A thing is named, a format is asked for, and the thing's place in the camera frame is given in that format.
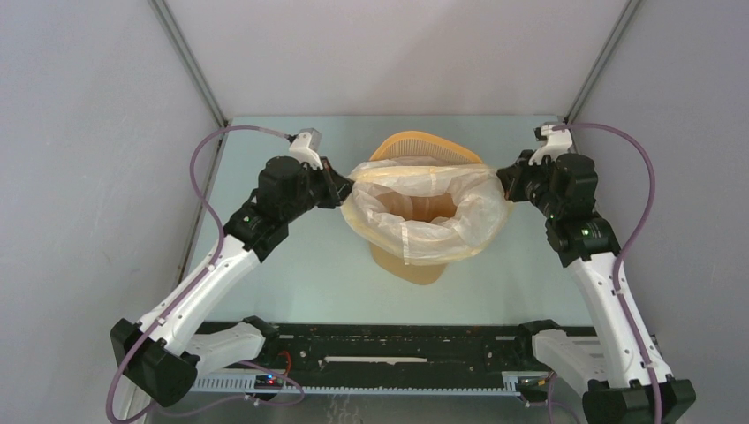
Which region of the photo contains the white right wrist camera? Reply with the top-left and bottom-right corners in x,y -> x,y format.
529,123 -> 573,165

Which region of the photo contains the left controller board with LEDs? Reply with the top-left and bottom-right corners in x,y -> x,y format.
253,375 -> 284,390

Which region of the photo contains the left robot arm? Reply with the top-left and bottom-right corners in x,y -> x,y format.
110,156 -> 353,407

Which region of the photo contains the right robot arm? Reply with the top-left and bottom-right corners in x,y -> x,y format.
496,150 -> 696,423

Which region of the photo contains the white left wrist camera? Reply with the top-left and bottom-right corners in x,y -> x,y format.
289,128 -> 323,170

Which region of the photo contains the aluminium frame rail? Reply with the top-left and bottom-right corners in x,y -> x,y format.
119,0 -> 689,424

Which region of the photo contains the right controller board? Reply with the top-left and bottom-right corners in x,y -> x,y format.
516,376 -> 552,391

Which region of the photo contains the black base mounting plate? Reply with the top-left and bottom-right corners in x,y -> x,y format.
223,320 -> 573,392

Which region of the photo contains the orange plastic trash bin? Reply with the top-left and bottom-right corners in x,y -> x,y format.
369,131 -> 482,285

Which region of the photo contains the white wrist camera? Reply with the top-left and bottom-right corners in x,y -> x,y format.
289,128 -> 323,170
529,123 -> 573,165

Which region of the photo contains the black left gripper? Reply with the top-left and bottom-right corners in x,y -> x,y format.
283,156 -> 357,222

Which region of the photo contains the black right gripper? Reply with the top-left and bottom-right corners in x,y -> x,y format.
497,149 -> 563,218

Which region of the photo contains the translucent cream trash bag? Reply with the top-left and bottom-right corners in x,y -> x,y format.
341,156 -> 514,266

